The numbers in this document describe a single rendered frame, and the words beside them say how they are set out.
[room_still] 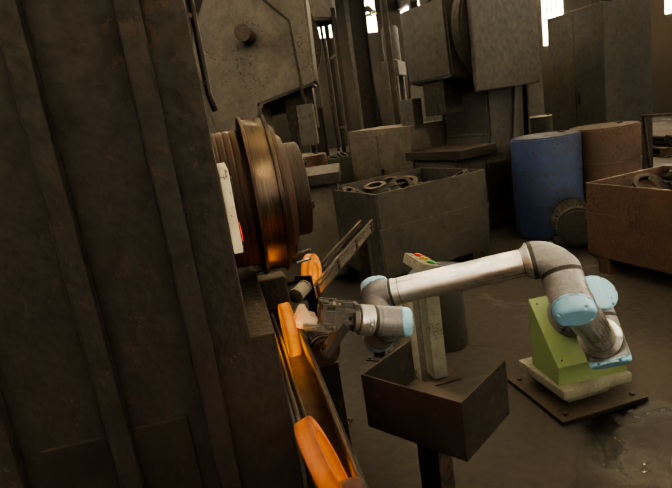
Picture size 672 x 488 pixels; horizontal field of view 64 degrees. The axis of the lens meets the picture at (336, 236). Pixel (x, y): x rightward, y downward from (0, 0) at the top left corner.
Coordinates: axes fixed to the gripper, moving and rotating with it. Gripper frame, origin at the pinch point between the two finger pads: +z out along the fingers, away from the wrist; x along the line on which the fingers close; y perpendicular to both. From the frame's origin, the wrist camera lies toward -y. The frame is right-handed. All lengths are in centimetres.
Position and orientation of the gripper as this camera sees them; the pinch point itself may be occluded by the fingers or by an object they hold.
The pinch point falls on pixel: (288, 323)
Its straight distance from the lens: 154.4
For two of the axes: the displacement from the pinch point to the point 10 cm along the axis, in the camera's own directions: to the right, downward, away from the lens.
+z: -9.7, -0.9, -2.4
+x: 2.2, 1.8, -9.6
